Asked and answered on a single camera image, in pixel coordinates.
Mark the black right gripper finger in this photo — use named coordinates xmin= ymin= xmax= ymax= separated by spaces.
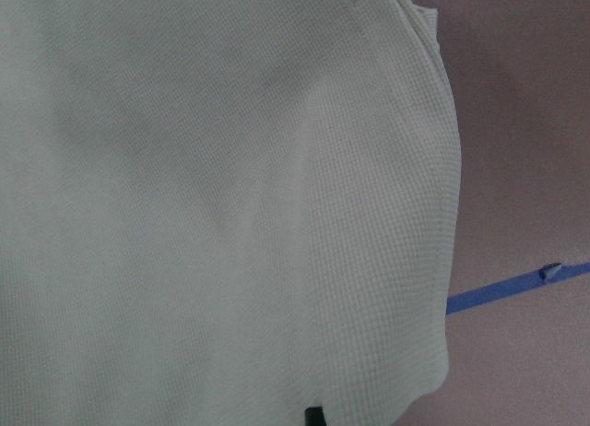
xmin=304 ymin=407 xmax=326 ymax=426

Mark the olive green long-sleeve shirt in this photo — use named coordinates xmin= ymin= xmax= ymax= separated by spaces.
xmin=1 ymin=0 xmax=461 ymax=425

